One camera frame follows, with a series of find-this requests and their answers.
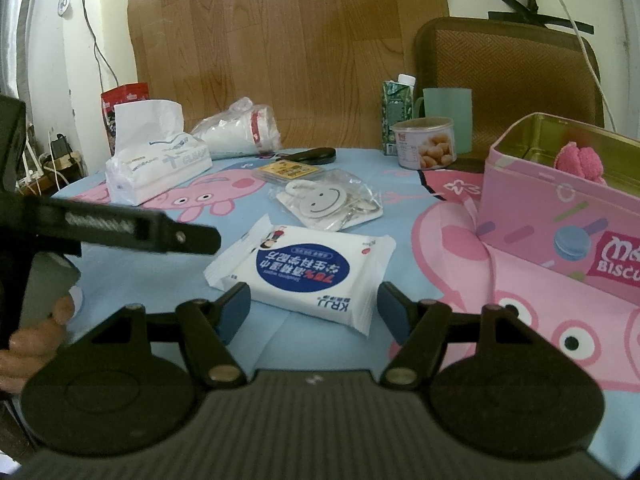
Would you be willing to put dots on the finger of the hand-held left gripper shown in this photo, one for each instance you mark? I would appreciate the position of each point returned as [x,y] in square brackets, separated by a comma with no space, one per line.
[150,232]

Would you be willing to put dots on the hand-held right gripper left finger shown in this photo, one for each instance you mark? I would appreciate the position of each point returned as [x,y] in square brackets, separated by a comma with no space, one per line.
[234,312]

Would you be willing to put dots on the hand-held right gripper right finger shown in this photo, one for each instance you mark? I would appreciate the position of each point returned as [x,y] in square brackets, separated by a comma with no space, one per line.
[395,316]

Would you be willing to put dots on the white blue wet wipes pack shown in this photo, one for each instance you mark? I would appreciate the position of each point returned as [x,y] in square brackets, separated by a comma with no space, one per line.
[300,270]

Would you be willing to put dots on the pink tin box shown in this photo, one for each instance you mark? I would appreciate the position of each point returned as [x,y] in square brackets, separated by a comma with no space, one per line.
[530,210]

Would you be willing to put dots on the pink plush cloth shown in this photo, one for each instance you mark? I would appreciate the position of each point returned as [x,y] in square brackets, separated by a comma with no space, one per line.
[580,162]

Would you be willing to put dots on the person's left hand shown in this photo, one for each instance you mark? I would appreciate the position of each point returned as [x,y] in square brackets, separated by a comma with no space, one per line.
[35,345]

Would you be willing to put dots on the blue pig printed tablecloth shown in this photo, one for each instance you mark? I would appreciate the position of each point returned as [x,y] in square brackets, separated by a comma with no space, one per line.
[165,272]

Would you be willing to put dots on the white tissue pack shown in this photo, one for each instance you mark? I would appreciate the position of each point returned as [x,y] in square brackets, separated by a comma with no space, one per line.
[150,160]

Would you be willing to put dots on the power strip with plugs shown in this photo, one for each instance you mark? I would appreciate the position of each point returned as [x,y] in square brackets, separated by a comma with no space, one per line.
[55,160]

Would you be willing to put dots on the white plastic bag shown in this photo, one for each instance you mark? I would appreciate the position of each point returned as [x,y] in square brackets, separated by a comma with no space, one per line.
[235,132]

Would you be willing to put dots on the red snack bag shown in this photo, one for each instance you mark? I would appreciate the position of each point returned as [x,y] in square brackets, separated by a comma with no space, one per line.
[122,97]

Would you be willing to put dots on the white smiley pendant packet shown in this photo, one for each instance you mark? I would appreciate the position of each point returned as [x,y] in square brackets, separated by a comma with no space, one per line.
[320,200]

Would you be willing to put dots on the yellow card in clear sleeve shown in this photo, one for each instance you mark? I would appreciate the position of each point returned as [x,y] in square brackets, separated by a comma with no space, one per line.
[285,170]

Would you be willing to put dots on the snack can with pink label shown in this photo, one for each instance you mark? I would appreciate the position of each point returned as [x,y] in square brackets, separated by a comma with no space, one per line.
[425,142]

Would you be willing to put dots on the black oblong object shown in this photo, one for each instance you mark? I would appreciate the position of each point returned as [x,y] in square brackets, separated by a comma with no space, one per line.
[315,156]

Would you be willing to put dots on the green drink carton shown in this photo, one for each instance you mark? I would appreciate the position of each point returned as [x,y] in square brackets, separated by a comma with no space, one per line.
[395,110]

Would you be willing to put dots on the teal plastic cup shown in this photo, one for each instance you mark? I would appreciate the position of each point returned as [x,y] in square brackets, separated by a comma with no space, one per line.
[450,107]

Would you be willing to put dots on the brown wooden board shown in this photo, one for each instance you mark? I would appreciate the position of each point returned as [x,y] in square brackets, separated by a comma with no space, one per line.
[280,50]

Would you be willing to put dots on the brown woven chair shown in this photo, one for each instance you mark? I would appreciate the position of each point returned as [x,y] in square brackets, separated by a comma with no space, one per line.
[510,75]

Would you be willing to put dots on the black tape strips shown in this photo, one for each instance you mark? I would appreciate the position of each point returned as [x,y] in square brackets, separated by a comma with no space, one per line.
[540,16]

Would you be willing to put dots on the round white wall fixture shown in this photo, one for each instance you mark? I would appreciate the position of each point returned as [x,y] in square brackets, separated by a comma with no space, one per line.
[65,4]

